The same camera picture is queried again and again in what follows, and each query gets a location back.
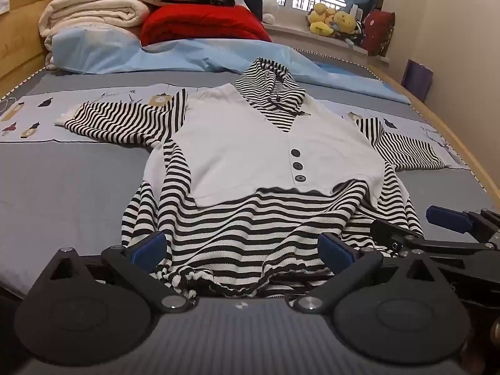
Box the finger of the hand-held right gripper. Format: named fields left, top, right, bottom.
left=426, top=205, right=500, bottom=243
left=370, top=220, right=495, bottom=258

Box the white plush toy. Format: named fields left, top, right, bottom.
left=261, top=0, right=280, bottom=24

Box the white windowsill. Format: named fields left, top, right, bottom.
left=263, top=21, right=391, bottom=65

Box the cream folded blanket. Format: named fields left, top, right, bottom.
left=38, top=0, right=151, bottom=69

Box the purple box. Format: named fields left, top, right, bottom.
left=402, top=59, right=434, bottom=102

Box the light blue sheet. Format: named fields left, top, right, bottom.
left=49, top=27, right=413, bottom=104

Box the red folded blanket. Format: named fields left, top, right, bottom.
left=141, top=5, right=273, bottom=47

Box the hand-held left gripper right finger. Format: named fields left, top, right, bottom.
left=292, top=233, right=450, bottom=314

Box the striped hooded shirt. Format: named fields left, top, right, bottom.
left=55, top=58, right=446, bottom=299

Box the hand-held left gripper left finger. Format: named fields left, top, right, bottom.
left=37, top=231, right=196, bottom=314

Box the yellow duck plush toy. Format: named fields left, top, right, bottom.
left=307, top=3, right=337, bottom=38

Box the dark striped plush toy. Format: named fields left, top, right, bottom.
left=340, top=21, right=366, bottom=45

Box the dark red cushion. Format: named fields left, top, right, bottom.
left=359, top=10, right=396, bottom=57

